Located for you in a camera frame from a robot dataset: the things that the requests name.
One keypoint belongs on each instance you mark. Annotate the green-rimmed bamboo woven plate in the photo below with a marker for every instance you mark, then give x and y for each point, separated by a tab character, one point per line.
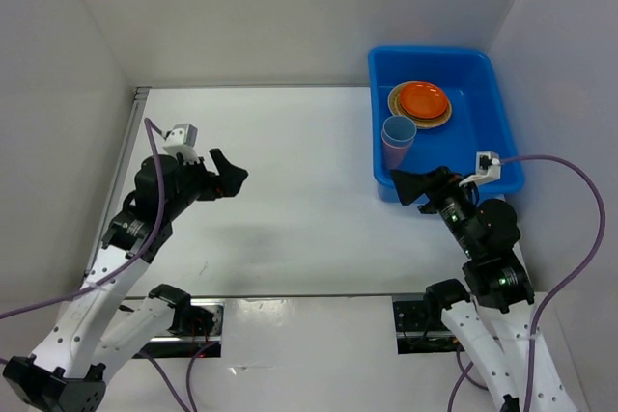
395	109

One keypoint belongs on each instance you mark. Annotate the orange round plate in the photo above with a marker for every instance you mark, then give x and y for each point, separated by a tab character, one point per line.
423	100

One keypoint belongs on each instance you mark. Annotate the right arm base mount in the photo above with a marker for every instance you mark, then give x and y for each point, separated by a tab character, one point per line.
417	332

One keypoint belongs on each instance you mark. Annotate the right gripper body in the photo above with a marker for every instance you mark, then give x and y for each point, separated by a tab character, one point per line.
450	200

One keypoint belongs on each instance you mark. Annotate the aluminium table edge rail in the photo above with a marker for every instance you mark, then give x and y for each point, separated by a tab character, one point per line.
114	195

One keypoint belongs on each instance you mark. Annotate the blue plastic cup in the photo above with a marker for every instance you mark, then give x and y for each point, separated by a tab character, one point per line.
398	131

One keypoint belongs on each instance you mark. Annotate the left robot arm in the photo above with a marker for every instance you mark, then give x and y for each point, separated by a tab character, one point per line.
71	368

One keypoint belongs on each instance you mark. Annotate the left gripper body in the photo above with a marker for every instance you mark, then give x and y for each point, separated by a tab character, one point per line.
197	183

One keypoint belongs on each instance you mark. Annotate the pink plastic cup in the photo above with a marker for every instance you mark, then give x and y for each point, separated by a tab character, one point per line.
394	149

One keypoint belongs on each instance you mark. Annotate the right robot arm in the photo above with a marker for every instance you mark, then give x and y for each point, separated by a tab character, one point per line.
490	311

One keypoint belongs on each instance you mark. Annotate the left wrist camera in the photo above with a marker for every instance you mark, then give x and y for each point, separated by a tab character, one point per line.
179	142

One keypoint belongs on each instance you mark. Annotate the blue plastic bin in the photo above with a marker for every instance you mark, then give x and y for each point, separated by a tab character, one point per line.
478	121

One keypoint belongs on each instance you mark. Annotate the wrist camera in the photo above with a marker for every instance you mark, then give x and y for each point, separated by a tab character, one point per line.
179	142
487	169

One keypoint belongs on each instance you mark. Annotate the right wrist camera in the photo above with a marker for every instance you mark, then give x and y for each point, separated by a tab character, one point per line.
487	169

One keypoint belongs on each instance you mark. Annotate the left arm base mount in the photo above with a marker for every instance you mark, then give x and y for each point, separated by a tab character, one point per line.
202	334

